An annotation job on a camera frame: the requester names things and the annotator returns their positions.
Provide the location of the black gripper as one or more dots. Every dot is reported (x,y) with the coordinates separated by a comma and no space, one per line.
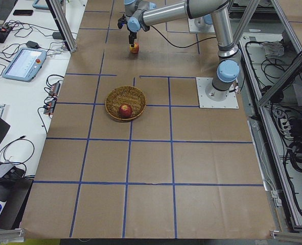
(132,33)

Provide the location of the yellow red apple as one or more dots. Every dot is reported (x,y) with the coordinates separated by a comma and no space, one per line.
(134,48)

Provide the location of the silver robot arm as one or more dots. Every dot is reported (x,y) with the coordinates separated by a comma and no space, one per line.
(170,57)
(204,19)

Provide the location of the woven wicker basket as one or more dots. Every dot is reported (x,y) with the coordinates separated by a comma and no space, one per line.
(125,95)

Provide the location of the dark red basket apple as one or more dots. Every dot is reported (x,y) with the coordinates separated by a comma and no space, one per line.
(125,111)

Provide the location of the black power adapter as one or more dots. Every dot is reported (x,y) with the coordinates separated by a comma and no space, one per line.
(32,44)

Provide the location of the teach pendant tablet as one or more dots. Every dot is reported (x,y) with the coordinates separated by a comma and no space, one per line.
(25,65)

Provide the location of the black smartphone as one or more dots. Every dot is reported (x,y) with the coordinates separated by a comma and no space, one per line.
(19,12)

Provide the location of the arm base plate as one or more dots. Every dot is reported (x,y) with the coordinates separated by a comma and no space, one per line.
(210,98)
(193,28)

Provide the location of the aluminium frame post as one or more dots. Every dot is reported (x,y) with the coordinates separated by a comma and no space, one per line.
(62,24)

